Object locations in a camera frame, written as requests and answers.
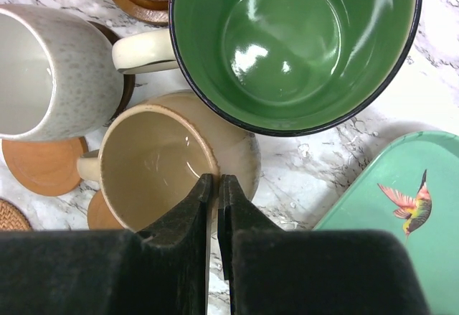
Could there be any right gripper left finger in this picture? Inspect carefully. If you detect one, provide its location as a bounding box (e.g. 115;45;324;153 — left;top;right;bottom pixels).
1;174;214;314

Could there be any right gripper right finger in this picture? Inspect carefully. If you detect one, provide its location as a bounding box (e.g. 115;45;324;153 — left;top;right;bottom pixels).
217;175;430;314

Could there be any beige speckled mug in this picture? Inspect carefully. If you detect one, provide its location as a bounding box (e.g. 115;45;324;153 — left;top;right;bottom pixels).
77;90;261;231

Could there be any light wooden coaster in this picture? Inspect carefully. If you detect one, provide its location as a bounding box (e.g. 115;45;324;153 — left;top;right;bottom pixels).
87;190;123;230
1;137;88;197

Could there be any woven rattan coaster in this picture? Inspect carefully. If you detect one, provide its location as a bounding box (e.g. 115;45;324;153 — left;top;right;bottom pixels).
0;198;32;231

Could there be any mint green tray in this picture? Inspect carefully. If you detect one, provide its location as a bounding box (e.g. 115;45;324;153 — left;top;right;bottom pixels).
315;131;458;314

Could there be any dark brown wooden coaster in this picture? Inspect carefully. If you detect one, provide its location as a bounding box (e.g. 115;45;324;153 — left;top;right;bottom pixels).
89;21;136;128

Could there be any white cream mug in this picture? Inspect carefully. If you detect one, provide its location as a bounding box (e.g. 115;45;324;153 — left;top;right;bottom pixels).
1;4;123;141

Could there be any green mug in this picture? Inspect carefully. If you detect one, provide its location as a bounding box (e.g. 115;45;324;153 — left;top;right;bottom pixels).
112;0;422;137

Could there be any brown ringed wooden coaster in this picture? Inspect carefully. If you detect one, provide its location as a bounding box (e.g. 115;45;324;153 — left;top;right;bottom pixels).
112;0;169;27

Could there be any light wooden front coaster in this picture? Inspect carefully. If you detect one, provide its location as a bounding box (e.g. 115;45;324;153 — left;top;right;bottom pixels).
87;190;123;230

